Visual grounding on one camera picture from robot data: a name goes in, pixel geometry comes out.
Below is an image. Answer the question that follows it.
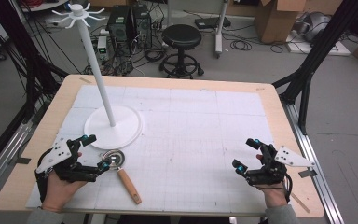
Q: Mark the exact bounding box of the person's right hand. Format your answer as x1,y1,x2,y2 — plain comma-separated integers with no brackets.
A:
255,183,289,209

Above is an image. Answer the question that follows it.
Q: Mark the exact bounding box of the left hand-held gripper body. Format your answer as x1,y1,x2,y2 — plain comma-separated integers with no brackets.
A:
34,137,101,184

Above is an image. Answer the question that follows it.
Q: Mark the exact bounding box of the large open cardboard box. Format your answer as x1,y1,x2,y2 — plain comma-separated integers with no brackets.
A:
254,0,345,45

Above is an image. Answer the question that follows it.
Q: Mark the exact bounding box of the aluminium rail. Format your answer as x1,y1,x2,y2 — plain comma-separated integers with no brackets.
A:
0,120,34,203
281,101,346,224

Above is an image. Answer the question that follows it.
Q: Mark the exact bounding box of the wooden-handled pizza cutter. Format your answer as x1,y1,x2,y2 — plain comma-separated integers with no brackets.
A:
102,149,143,205

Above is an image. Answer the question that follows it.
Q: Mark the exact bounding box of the white round table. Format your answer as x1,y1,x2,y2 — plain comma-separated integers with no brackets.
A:
20,0,70,13

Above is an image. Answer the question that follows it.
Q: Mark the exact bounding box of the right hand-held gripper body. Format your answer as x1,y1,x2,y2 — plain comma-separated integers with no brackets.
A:
244,143,317,188

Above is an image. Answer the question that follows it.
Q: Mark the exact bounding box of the person's left hand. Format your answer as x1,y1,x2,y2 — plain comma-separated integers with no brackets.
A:
41,171,88,214

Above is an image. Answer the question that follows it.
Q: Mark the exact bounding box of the grey rounded device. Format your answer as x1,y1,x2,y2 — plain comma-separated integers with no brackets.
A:
297,11,332,43

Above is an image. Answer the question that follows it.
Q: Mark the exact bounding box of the black computer tower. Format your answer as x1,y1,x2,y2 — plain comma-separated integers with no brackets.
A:
131,3,154,49
105,5,134,54

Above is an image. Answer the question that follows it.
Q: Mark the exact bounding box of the black round stool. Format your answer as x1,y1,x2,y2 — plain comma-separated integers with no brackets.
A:
158,23,205,79

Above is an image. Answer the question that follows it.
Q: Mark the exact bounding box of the white grid mat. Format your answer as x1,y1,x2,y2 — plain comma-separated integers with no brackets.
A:
25,84,282,215

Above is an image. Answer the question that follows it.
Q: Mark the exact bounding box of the white hook stand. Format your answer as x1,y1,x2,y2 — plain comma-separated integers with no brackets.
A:
49,3,144,151

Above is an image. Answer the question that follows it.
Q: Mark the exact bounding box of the small device with green display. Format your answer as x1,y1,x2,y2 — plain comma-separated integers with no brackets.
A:
96,35,109,62

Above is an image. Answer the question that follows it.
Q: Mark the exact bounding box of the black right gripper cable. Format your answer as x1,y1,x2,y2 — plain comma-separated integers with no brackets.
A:
281,172,295,203

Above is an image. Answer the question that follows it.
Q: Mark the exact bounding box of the white flat board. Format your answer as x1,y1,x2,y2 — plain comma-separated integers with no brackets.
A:
285,31,352,57

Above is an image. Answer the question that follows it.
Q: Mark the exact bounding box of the black metal frame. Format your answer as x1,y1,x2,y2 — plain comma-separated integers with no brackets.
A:
0,0,70,176
271,0,358,135

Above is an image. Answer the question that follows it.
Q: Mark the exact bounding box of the coiled black cable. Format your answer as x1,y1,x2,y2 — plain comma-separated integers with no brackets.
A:
229,39,253,52

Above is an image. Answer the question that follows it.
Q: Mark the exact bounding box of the white wheeled stand post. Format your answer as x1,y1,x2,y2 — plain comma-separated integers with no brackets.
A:
213,0,229,59

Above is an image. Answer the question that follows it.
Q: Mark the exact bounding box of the flat black box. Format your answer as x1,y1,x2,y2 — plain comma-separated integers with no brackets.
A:
194,16,232,31

